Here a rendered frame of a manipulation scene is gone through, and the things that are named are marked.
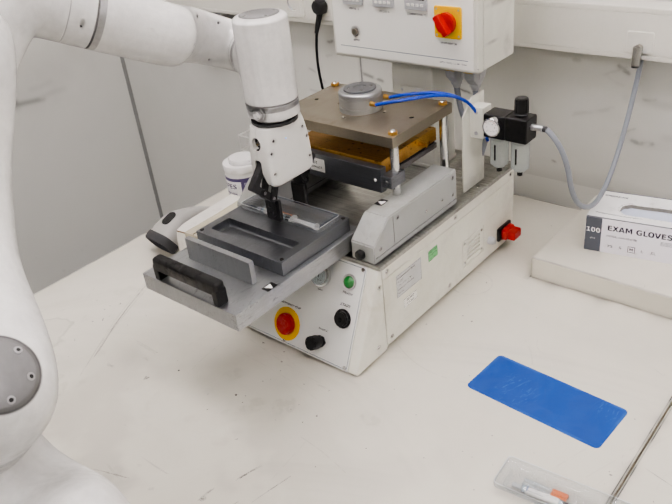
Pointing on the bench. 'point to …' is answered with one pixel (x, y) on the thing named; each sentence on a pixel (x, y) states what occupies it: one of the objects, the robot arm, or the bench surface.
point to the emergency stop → (285, 323)
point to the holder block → (269, 239)
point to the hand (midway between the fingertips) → (287, 202)
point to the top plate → (374, 112)
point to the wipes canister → (237, 172)
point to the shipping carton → (205, 219)
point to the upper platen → (424, 142)
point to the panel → (321, 315)
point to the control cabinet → (432, 54)
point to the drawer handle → (163, 266)
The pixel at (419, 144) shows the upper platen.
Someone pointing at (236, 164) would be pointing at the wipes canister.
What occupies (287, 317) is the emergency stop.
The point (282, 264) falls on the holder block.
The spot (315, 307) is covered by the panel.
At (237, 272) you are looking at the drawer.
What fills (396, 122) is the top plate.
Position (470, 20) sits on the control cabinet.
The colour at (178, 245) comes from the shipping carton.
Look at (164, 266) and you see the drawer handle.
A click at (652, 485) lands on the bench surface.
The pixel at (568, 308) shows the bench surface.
